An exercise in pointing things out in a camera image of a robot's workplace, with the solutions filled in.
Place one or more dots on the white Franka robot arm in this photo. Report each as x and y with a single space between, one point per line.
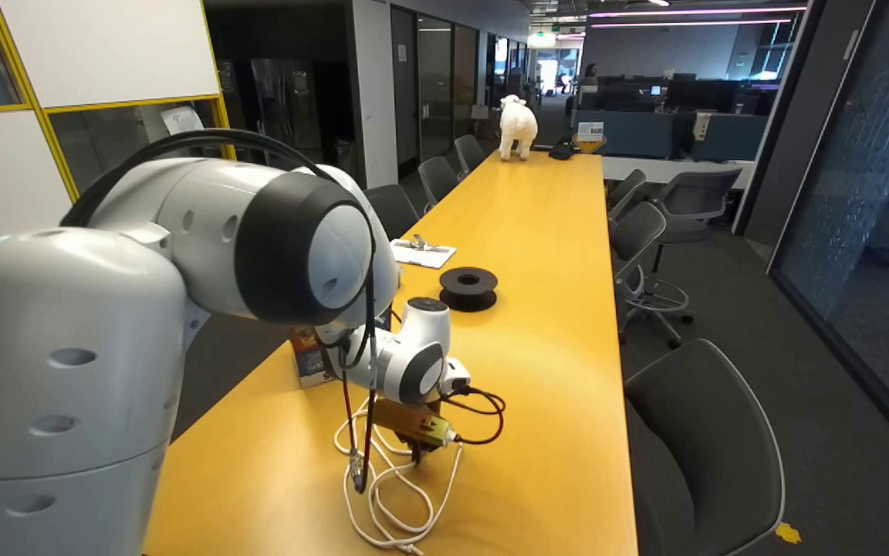
53 359

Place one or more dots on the black tape roll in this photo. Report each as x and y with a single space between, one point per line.
449 294

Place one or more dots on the white paper sheet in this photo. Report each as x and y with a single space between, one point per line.
435 257

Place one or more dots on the grey metal clip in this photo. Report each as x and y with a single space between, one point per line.
419 244

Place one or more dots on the grey office chair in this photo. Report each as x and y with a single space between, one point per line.
469 152
396 208
696 192
633 237
627 190
708 442
436 177

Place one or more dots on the small black object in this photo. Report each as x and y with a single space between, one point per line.
564 152

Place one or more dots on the white side table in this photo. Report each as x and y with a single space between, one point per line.
671 161

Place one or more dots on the dark grey sofa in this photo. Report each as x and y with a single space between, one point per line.
641 134

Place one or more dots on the small white paper sign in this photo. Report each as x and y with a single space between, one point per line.
185 118

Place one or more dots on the yellowish wrist camera box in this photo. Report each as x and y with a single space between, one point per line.
402 419

